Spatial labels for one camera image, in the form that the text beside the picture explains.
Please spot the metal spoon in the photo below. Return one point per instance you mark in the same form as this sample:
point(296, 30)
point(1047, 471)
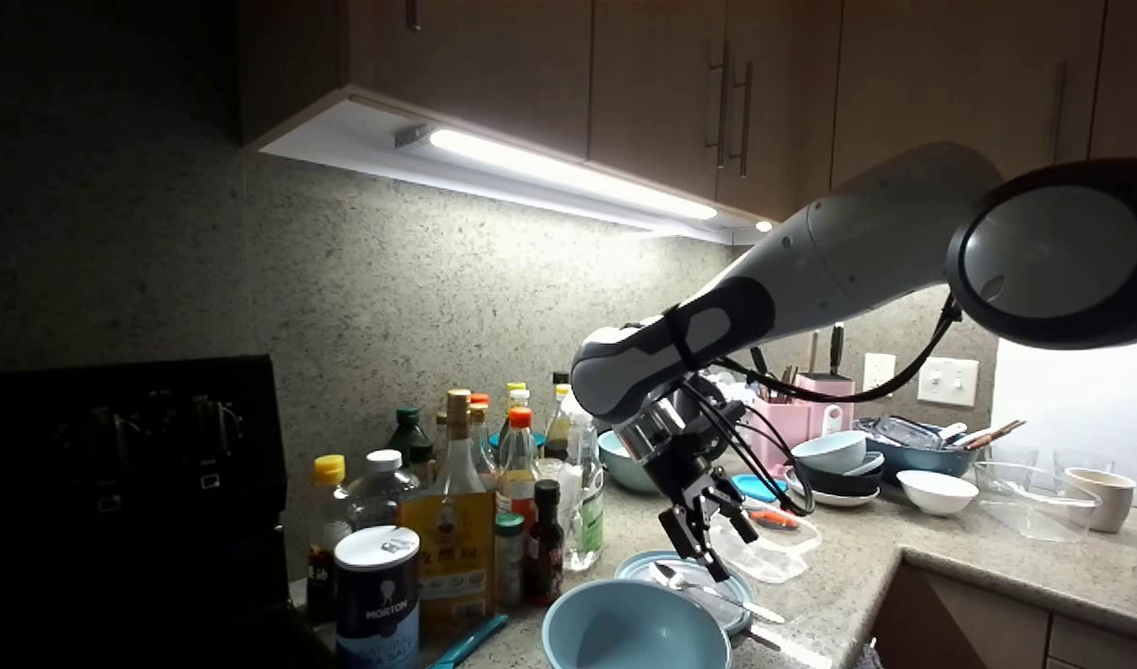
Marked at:
point(728, 611)

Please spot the white wall outlet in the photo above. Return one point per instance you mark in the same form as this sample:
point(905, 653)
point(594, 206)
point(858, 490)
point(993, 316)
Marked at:
point(948, 379)

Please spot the tall clear bottle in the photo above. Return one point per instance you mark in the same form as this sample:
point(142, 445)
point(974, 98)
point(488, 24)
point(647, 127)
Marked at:
point(585, 506)

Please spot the black capped sauce bottle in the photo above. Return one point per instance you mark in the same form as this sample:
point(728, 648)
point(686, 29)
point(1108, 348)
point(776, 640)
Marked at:
point(557, 415)

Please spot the clear plastic food container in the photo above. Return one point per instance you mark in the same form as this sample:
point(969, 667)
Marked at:
point(785, 550)

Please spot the clear glass bowl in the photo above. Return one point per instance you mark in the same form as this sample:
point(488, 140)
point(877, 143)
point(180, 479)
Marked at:
point(1025, 505)

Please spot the pink knife block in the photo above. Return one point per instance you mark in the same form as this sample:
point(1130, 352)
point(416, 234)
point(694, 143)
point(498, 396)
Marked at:
point(815, 415)

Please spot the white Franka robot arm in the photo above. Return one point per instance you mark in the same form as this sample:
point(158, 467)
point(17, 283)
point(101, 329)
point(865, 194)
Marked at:
point(842, 262)

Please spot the white mug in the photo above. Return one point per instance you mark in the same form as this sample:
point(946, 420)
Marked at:
point(1108, 498)

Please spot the dark green bottle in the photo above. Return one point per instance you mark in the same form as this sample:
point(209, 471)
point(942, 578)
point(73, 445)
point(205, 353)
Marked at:
point(405, 445)

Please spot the under-cabinet light strip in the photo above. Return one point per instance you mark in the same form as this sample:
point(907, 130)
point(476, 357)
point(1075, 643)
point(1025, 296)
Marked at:
point(554, 171)

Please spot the light blue plastic bowl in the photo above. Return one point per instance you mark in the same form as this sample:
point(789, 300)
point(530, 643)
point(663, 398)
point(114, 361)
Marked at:
point(631, 631)

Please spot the blue plastic object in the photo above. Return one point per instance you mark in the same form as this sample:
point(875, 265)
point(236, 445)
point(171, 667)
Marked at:
point(753, 490)

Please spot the black kitchen appliance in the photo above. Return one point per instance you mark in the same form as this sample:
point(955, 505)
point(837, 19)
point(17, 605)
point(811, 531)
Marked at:
point(122, 506)

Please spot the yellow capped dark bottle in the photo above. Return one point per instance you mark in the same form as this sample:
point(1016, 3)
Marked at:
point(324, 522)

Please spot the small white bowl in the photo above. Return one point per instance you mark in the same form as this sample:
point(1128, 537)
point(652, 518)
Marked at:
point(936, 493)

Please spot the white capped clear bottle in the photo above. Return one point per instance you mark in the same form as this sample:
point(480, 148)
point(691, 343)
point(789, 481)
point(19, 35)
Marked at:
point(380, 490)

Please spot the teal bowl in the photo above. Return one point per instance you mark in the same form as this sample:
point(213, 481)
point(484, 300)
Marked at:
point(626, 467)

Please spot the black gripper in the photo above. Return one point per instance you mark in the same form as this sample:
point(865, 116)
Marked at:
point(676, 467)

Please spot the orange capped sauce bottle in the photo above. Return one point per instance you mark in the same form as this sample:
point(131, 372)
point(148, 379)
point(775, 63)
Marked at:
point(517, 467)

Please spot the dark bowl with utensils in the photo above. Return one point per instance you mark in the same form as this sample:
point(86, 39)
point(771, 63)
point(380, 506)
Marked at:
point(914, 450)

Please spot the stacked blue bowls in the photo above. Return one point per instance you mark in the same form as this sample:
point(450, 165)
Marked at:
point(837, 467)

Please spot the small green capped jar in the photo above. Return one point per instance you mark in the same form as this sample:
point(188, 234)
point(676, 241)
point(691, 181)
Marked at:
point(505, 562)

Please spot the dark canister with white lid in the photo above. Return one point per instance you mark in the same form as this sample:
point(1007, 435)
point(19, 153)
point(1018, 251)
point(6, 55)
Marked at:
point(376, 595)

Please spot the large yellow label oil bottle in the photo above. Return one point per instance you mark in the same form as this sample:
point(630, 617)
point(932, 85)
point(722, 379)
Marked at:
point(450, 532)

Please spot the small white wall switch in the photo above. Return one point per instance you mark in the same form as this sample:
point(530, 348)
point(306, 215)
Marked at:
point(877, 369)

